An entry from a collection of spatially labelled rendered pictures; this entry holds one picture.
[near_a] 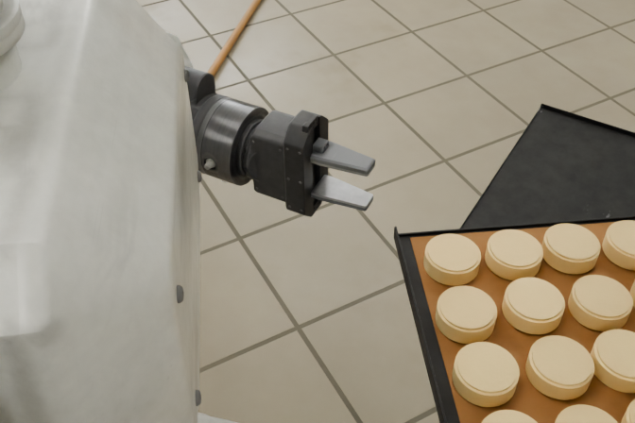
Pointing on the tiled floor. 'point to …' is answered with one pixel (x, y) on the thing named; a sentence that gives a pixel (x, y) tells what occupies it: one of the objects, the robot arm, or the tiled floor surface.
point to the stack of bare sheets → (561, 174)
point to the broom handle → (238, 29)
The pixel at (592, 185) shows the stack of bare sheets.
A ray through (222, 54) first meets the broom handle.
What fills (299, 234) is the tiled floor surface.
